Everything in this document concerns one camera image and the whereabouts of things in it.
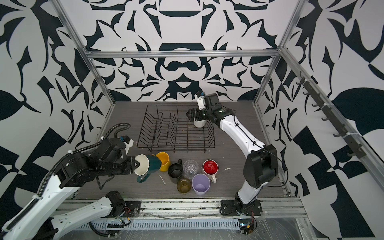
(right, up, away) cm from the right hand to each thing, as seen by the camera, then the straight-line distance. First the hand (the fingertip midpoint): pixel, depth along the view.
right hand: (193, 111), depth 83 cm
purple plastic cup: (+4, -39, -2) cm, 39 cm away
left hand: (-23, -22, -19) cm, 37 cm away
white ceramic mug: (+4, -8, +18) cm, 20 cm away
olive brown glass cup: (-5, -40, -2) cm, 41 cm away
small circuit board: (+25, -55, -12) cm, 61 cm away
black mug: (-10, -34, +2) cm, 36 cm away
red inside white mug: (+10, -32, +4) cm, 34 cm away
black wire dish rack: (-17, -10, +16) cm, 26 cm away
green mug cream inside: (-18, -22, -23) cm, 37 cm away
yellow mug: (-15, -26, -2) cm, 30 cm away
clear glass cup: (-2, -32, +4) cm, 33 cm away
